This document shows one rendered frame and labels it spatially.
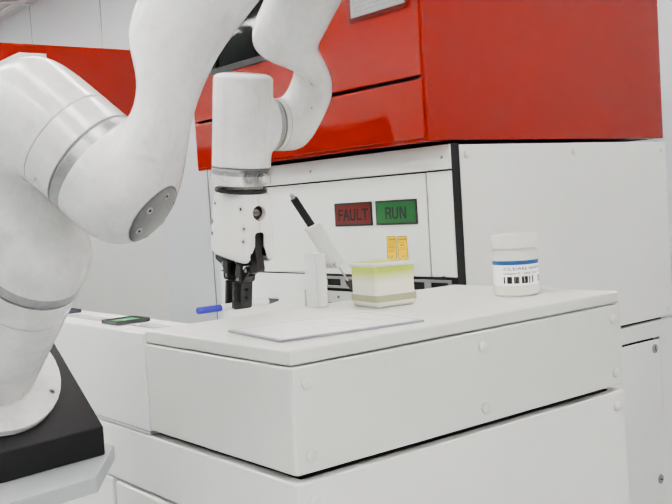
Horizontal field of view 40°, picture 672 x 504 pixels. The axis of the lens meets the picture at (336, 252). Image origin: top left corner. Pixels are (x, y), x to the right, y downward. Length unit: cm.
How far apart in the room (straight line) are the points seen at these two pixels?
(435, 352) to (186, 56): 49
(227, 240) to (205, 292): 403
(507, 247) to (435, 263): 32
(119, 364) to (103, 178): 52
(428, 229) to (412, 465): 67
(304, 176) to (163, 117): 110
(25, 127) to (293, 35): 38
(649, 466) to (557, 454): 86
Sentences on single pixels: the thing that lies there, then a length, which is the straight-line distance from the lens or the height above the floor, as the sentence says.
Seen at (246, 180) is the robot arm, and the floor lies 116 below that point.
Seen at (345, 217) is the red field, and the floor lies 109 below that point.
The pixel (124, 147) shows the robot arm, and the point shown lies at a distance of 94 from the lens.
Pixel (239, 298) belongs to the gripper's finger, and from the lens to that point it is 135.
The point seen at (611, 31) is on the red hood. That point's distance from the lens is 212.
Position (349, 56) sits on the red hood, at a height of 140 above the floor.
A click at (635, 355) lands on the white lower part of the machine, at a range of 215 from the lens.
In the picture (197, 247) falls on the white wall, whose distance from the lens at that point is 539.
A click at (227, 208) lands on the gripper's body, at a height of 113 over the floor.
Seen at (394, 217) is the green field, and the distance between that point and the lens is 180.
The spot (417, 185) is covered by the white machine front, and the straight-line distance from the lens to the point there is 176.
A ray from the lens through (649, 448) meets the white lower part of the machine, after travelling 223.
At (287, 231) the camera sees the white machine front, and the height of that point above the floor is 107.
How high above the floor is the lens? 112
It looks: 3 degrees down
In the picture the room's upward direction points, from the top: 4 degrees counter-clockwise
